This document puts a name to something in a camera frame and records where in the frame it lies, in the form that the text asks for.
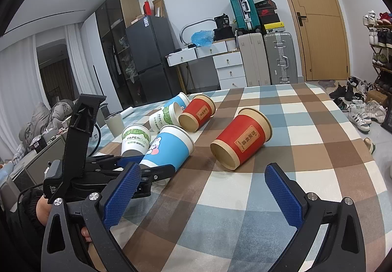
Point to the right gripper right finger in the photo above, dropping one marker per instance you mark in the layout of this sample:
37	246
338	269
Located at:
343	246

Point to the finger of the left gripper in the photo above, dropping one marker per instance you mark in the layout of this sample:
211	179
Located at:
158	173
111	161

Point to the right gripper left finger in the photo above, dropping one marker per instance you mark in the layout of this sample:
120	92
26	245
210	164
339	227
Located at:
63	246

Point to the blue bunny paper cup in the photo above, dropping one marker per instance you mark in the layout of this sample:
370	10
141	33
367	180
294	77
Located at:
172	146

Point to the near green white paper cup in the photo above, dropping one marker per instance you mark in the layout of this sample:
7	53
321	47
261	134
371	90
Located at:
135	140

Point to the green white paper cup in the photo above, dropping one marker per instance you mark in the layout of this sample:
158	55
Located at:
135	140
166	116

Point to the far green white paper cup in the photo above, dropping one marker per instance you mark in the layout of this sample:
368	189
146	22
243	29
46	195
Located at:
166	116

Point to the far blue paper cup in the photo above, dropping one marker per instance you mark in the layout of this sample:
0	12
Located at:
181	99

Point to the far red paper cup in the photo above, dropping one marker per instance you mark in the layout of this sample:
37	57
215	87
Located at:
197	113

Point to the red paper cup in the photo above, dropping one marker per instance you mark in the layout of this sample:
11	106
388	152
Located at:
242	138
197	113

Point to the near red paper cup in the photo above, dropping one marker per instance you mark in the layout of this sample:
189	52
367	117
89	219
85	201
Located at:
242	138

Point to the left hand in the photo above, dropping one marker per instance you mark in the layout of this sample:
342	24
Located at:
43	209

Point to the beige tumbler mug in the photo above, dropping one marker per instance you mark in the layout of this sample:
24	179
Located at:
115	124

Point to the plaid tablecloth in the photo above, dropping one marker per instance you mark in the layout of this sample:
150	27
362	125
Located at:
207	218

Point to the white curtain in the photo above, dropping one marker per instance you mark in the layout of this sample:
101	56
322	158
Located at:
22	87

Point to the black refrigerator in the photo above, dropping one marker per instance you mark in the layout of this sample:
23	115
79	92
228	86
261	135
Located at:
150	43

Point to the white sneakers on floor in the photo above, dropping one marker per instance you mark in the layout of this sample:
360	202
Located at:
362	114

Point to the white drawer desk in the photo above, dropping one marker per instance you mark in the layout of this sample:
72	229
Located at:
227	61

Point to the dark glass cabinet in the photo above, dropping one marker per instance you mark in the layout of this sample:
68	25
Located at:
112	18

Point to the blue plastic bag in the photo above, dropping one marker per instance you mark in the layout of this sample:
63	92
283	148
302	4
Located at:
203	38

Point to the black bag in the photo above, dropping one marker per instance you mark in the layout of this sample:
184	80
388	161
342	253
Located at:
223	29

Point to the beige suitcase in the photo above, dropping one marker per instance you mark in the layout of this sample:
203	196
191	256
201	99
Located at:
254	59

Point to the silver suitcase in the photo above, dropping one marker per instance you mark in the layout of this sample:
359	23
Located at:
281	58

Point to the teal suitcase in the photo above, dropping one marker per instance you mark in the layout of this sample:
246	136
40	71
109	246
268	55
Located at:
246	16

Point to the stacked shoe boxes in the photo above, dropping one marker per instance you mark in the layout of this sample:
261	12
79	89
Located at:
268	17

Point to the wooden door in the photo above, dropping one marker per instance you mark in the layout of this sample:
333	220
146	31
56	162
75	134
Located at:
322	39

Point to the shoe rack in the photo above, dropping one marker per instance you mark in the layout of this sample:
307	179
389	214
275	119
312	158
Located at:
379	34

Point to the oval mirror frame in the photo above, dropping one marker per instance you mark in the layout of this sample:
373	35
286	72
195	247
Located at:
188	30

